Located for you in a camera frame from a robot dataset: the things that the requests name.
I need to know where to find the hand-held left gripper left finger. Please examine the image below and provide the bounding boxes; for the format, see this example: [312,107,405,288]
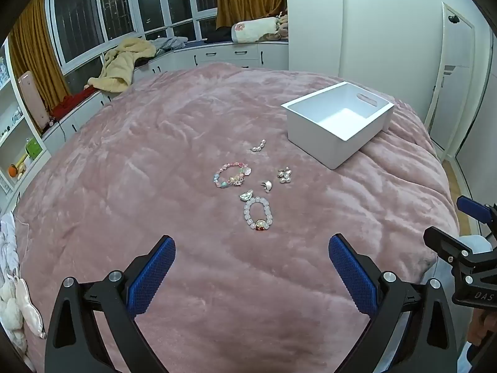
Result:
[44,235,176,373]

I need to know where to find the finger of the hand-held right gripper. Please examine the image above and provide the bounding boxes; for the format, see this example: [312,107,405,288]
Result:
[423,225,480,270]
[456,195,497,226]

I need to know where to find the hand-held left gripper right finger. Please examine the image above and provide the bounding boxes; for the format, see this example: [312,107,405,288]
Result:
[328,234,459,373]

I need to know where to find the white bead bracelet red charm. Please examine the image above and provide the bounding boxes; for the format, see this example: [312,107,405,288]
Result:
[243,197,273,232]

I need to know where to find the colourful bead bracelet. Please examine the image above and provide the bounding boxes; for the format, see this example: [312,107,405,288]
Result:
[213,160,253,189]

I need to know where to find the white storage box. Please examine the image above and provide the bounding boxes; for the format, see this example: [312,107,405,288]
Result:
[280,81,395,170]

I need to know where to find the person's right hand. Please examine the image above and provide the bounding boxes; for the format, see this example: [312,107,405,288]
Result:
[467,311,492,346]

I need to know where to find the pink plush blanket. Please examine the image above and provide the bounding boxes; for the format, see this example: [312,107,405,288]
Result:
[13,64,461,373]

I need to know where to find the white plush slippers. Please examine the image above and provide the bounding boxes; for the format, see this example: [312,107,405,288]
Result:
[0,268,45,358]

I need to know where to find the white door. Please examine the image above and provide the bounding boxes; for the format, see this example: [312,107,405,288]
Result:
[423,2,490,160]

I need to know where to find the white crumpled cloth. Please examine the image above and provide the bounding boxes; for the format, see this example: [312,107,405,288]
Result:
[0,214,30,273]

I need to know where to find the red cloth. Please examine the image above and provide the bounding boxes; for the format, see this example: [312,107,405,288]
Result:
[50,85,98,119]

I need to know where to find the pink suitcase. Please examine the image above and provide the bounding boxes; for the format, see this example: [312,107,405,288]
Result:
[17,71,51,131]

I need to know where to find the yellow fleece robe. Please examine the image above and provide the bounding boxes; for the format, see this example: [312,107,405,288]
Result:
[83,38,157,93]

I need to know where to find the grey clothes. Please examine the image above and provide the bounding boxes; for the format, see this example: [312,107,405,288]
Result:
[149,36,189,51]

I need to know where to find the white shelf unit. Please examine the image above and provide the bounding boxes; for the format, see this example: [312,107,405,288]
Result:
[0,37,51,203]

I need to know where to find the white window seat cabinets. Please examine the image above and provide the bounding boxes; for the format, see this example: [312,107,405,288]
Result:
[41,41,290,148]

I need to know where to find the wide mustard curtain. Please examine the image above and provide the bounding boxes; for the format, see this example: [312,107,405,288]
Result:
[8,0,72,111]

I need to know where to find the brown plush toy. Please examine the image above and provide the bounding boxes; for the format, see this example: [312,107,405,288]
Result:
[276,10,290,39]

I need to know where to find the floral rolled blanket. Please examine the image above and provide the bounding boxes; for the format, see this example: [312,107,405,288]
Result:
[232,17,282,43]

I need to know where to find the bay window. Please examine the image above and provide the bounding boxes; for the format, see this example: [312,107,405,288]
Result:
[44,0,218,74]

